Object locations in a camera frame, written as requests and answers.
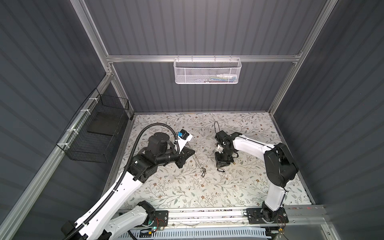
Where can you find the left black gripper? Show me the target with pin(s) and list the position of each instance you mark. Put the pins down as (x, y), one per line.
(183, 155)

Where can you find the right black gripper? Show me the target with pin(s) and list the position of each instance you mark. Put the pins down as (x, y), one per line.
(220, 162)

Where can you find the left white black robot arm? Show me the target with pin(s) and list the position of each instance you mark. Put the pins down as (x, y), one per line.
(160, 151)

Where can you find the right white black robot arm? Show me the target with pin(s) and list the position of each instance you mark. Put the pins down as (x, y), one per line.
(279, 164)

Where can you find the floral patterned table mat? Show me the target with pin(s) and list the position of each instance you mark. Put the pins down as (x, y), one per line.
(244, 183)

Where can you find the markers in white basket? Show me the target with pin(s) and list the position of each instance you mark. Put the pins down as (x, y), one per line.
(221, 78)

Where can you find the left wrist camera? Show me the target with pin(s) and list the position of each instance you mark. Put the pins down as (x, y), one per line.
(183, 138)

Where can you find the white slotted cable duct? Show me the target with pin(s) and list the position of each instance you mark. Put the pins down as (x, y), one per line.
(231, 233)

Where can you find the white wire mesh basket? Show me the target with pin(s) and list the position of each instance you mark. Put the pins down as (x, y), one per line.
(186, 71)

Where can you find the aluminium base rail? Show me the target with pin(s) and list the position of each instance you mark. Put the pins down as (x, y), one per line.
(210, 217)

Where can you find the black wire mesh basket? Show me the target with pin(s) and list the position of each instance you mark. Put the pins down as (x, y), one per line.
(98, 129)

